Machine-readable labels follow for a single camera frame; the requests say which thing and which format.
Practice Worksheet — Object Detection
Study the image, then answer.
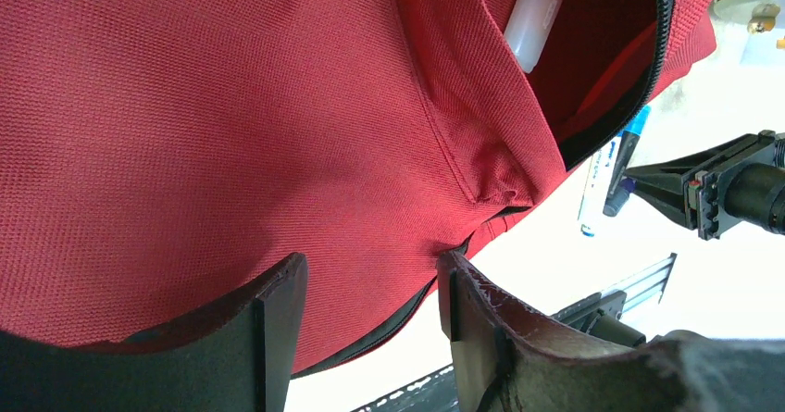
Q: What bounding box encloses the dark marker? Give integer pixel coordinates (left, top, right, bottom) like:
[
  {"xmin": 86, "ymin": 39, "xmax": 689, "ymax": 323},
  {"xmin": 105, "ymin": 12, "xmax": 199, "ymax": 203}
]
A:
[{"xmin": 603, "ymin": 106, "xmax": 651, "ymax": 218}]

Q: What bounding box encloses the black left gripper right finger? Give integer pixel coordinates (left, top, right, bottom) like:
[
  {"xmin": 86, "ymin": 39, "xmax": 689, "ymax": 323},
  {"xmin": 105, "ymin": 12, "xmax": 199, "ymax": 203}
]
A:
[{"xmin": 437, "ymin": 252, "xmax": 784, "ymax": 411}]

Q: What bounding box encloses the cream rounded drawer cabinet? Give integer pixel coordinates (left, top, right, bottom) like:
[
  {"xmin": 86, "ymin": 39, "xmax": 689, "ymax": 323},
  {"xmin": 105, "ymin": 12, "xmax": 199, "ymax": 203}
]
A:
[{"xmin": 711, "ymin": 0, "xmax": 784, "ymax": 68}]

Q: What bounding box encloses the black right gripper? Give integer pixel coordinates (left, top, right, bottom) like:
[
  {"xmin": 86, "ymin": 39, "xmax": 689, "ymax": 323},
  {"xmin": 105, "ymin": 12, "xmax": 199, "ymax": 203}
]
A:
[{"xmin": 626, "ymin": 131, "xmax": 784, "ymax": 241}]

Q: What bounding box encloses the red student backpack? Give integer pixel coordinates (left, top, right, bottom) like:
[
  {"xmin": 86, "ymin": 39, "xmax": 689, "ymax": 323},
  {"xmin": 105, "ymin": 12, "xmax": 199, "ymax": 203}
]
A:
[{"xmin": 1, "ymin": 0, "xmax": 716, "ymax": 373}]

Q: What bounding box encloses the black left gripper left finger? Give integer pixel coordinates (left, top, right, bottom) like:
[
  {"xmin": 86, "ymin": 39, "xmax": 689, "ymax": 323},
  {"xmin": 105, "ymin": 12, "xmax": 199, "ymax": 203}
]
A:
[{"xmin": 1, "ymin": 253, "xmax": 308, "ymax": 411}]

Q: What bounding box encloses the yellow marker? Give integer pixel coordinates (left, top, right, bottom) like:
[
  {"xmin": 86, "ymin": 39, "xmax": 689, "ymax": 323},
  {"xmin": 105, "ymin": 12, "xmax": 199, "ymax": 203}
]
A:
[{"xmin": 504, "ymin": 0, "xmax": 564, "ymax": 73}]

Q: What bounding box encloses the white blue marker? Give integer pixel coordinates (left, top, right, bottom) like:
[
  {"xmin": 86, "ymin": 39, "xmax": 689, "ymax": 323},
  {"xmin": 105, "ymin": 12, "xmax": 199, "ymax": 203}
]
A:
[{"xmin": 578, "ymin": 139, "xmax": 620, "ymax": 237}]

